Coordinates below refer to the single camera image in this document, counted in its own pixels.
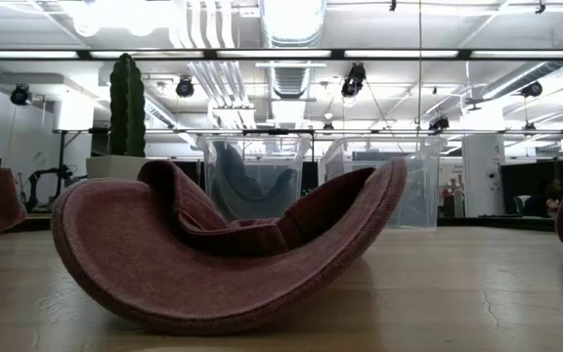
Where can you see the black overhead light bar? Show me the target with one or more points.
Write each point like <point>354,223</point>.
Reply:
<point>281,54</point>

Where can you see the black background robot arm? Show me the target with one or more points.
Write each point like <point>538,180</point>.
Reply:
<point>49,176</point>

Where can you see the black ceiling spotlight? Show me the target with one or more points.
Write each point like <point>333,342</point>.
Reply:
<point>354,80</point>
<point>185,87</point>
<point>532,89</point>
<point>20,94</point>
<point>439,123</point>

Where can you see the person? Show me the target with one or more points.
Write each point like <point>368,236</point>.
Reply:
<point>553,200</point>

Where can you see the black aluminium table frame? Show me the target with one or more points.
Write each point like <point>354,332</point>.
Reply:
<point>496,224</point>

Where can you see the silver ventilation duct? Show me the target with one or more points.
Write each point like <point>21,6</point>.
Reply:
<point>291,29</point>

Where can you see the green cactus plant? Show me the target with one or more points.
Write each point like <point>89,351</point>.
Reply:
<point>127,107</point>

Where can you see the white building column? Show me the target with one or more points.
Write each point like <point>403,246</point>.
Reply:
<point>483,176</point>

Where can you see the clear plastic storage bin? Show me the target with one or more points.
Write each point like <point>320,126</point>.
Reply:
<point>257,156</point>
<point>408,186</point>

